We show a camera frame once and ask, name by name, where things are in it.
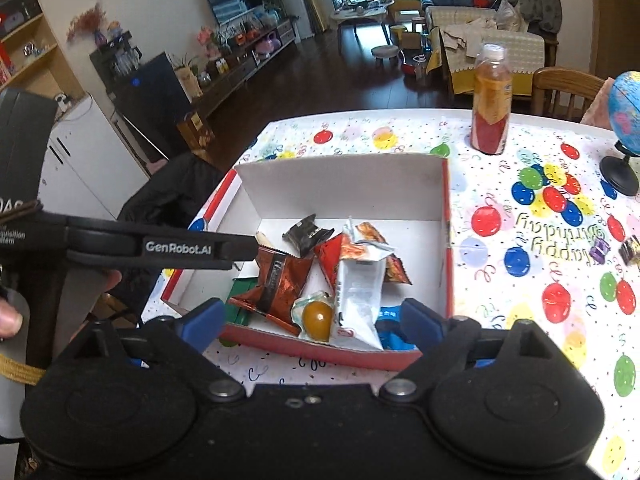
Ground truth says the green snack packet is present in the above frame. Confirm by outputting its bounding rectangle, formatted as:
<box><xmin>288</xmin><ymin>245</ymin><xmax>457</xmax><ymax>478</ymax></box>
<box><xmin>219</xmin><ymin>276</ymin><xmax>262</xmax><ymax>348</ymax></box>

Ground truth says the white noodle snack packet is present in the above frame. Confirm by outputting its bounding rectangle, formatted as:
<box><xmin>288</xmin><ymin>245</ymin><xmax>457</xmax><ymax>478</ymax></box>
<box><xmin>329</xmin><ymin>219</ymin><xmax>385</xmax><ymax>351</ymax></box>

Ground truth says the brown foil snack packet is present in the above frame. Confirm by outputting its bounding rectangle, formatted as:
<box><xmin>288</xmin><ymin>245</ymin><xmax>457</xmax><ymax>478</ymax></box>
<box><xmin>229</xmin><ymin>245</ymin><xmax>314</xmax><ymax>336</ymax></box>

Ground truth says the cream stick snack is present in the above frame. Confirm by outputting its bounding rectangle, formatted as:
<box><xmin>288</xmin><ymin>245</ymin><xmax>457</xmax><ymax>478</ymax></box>
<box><xmin>255</xmin><ymin>232</ymin><xmax>273</xmax><ymax>248</ymax></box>

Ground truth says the yellow jelly cup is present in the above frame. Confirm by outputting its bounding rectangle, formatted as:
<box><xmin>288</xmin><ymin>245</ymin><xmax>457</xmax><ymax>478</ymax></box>
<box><xmin>291</xmin><ymin>292</ymin><xmax>334</xmax><ymax>344</ymax></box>

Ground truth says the red fried snack bag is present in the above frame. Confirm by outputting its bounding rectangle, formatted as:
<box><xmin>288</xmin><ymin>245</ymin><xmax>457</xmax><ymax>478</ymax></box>
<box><xmin>314</xmin><ymin>221</ymin><xmax>412</xmax><ymax>289</ymax></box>

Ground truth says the black snack packet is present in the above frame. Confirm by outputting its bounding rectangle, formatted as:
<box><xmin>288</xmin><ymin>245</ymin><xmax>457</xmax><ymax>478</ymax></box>
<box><xmin>282</xmin><ymin>214</ymin><xmax>334</xmax><ymax>258</ymax></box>

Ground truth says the purple candy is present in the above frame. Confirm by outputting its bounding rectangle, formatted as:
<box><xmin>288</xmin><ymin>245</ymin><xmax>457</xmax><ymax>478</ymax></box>
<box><xmin>589</xmin><ymin>236</ymin><xmax>611</xmax><ymax>264</ymax></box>

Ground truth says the dark brown candy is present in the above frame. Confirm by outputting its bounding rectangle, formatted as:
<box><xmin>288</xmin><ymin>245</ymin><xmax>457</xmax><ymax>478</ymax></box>
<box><xmin>620</xmin><ymin>235</ymin><xmax>640</xmax><ymax>266</ymax></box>

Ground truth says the person's left hand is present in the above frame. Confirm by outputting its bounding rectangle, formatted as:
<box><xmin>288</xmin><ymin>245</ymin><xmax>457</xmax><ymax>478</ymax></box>
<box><xmin>0</xmin><ymin>268</ymin><xmax>124</xmax><ymax>340</ymax></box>

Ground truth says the white cabinet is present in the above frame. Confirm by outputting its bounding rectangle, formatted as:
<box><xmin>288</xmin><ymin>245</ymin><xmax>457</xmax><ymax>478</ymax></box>
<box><xmin>38</xmin><ymin>96</ymin><xmax>148</xmax><ymax>220</ymax></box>

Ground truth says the black jacket on chair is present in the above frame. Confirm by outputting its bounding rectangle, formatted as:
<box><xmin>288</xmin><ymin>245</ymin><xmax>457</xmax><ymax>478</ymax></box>
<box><xmin>94</xmin><ymin>153</ymin><xmax>224</xmax><ymax>323</ymax></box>

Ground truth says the balloon birthday tablecloth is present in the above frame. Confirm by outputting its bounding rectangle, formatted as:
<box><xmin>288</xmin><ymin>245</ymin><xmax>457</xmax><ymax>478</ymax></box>
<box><xmin>142</xmin><ymin>107</ymin><xmax>640</xmax><ymax>480</ymax></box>

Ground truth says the red white cardboard box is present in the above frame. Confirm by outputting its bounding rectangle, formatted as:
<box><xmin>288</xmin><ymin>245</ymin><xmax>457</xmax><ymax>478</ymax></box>
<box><xmin>162</xmin><ymin>154</ymin><xmax>452</xmax><ymax>370</ymax></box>

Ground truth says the orange juice bottle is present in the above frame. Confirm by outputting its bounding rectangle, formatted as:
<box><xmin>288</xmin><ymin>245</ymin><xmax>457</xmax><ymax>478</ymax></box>
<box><xmin>471</xmin><ymin>44</ymin><xmax>513</xmax><ymax>155</ymax></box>

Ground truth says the wooden chair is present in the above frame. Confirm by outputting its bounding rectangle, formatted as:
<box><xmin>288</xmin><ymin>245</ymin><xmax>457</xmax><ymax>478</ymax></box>
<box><xmin>532</xmin><ymin>66</ymin><xmax>604</xmax><ymax>122</ymax></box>

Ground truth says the small blue globe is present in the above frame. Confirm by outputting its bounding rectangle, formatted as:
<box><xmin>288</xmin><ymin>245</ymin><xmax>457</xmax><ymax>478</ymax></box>
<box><xmin>600</xmin><ymin>70</ymin><xmax>640</xmax><ymax>196</ymax></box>

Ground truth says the small round stool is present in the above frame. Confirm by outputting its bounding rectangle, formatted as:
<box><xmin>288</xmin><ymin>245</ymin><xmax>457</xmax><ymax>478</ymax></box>
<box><xmin>371</xmin><ymin>44</ymin><xmax>400</xmax><ymax>67</ymax></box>

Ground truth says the sofa with yellow cover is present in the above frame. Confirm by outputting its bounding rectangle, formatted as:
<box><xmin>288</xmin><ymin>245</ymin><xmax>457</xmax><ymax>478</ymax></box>
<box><xmin>423</xmin><ymin>0</ymin><xmax>563</xmax><ymax>98</ymax></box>

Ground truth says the tv cabinet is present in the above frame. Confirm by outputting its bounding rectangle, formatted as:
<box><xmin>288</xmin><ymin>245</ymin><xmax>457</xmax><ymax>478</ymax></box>
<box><xmin>192</xmin><ymin>18</ymin><xmax>296</xmax><ymax>118</ymax></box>

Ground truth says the coffee table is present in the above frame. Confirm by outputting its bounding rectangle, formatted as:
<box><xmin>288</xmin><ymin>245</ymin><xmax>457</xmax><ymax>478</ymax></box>
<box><xmin>330</xmin><ymin>6</ymin><xmax>392</xmax><ymax>53</ymax></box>

